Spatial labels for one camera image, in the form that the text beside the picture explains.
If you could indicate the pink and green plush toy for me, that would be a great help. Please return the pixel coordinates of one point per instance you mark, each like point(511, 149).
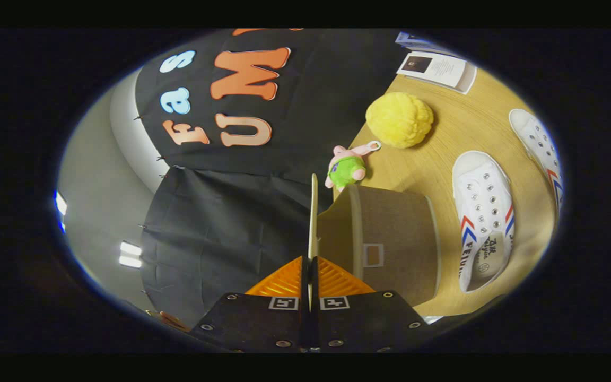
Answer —
point(345, 170)

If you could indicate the white ceiling light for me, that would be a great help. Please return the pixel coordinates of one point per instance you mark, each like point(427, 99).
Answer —
point(61, 204)
point(130, 248)

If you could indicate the yellow plush ball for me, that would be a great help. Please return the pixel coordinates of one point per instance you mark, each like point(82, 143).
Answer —
point(398, 119)

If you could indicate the blue book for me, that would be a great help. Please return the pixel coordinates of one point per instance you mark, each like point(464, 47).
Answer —
point(411, 40)

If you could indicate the white striped canvas shoe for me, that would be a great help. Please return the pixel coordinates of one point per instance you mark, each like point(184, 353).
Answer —
point(536, 140)
point(483, 201)

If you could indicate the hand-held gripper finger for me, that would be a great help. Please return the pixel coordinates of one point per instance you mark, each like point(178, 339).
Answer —
point(305, 286)
point(315, 286)

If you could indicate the beige fabric storage box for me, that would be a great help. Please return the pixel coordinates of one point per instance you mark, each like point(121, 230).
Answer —
point(401, 239)

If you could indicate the white book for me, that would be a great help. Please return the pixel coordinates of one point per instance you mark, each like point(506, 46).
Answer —
point(443, 69)

